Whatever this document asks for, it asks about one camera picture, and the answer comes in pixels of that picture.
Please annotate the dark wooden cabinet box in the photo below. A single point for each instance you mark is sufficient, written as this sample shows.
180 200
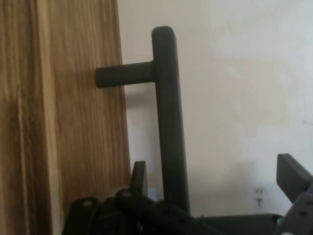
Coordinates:
17 117

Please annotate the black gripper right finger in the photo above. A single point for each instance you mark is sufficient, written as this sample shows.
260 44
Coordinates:
293 178

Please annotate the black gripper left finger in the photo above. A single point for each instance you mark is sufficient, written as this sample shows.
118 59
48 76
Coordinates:
151 208

